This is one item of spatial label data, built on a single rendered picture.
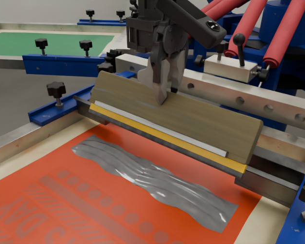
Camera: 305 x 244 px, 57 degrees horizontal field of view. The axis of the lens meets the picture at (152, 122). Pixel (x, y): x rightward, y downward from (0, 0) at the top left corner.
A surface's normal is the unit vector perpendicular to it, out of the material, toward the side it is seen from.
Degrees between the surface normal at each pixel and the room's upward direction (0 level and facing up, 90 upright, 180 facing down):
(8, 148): 90
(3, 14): 90
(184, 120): 55
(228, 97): 90
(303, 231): 0
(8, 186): 0
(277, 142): 90
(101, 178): 0
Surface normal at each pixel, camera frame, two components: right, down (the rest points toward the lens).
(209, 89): -0.60, 0.42
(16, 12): 0.80, 0.32
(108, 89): -0.49, -0.15
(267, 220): 0.00, -0.85
